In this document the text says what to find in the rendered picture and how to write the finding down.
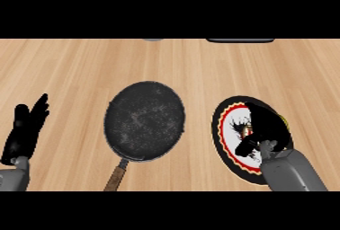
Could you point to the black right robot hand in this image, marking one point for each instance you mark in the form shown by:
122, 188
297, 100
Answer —
268, 124

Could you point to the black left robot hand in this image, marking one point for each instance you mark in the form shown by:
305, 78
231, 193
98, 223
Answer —
27, 125

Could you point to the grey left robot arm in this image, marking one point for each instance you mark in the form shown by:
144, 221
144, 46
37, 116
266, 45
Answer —
12, 176

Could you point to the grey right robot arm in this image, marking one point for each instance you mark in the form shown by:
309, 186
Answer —
290, 172

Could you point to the cupcake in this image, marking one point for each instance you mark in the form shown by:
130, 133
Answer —
246, 130

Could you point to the black red white plate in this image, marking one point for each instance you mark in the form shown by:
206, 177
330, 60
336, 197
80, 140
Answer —
232, 140

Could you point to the grey round object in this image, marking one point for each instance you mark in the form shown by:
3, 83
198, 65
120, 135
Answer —
153, 39

